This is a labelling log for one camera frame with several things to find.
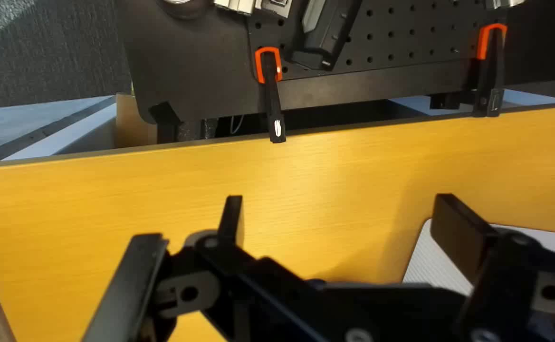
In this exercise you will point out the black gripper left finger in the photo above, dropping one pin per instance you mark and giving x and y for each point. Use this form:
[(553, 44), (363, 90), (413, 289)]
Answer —
[(230, 221)]

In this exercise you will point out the orange black clamp left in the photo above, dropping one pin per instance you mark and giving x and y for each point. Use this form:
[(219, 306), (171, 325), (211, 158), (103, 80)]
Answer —
[(268, 73)]

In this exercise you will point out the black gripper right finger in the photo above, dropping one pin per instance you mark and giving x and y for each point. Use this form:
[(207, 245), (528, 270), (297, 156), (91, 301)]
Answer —
[(462, 234)]

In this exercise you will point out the orange black clamp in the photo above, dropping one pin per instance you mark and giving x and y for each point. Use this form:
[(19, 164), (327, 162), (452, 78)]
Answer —
[(489, 69), (268, 73)]

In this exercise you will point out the white paper sheet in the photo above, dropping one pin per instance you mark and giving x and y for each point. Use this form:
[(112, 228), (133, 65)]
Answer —
[(447, 266)]

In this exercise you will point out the orange black clamp right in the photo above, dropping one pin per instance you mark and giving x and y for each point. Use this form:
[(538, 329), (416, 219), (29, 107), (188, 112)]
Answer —
[(489, 69)]

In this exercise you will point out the black perforated mounting board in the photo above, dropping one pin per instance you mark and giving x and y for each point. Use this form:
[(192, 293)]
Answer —
[(203, 65)]

